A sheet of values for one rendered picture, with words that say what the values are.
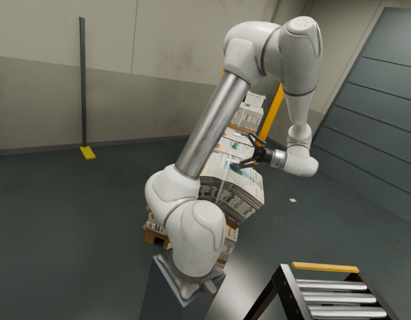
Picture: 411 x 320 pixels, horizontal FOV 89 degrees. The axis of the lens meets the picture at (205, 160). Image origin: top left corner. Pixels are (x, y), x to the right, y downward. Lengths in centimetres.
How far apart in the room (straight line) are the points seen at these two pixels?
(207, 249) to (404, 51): 471
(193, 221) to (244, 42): 55
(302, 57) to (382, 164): 444
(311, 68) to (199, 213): 50
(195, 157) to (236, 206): 43
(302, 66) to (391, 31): 450
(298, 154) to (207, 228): 61
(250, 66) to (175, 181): 44
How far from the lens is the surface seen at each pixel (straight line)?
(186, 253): 69
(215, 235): 66
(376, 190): 509
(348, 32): 533
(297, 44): 62
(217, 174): 101
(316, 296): 134
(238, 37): 74
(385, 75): 497
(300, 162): 105
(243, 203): 105
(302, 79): 66
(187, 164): 73
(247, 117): 210
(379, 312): 155
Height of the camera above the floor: 170
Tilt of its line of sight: 28 degrees down
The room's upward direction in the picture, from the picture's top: 17 degrees clockwise
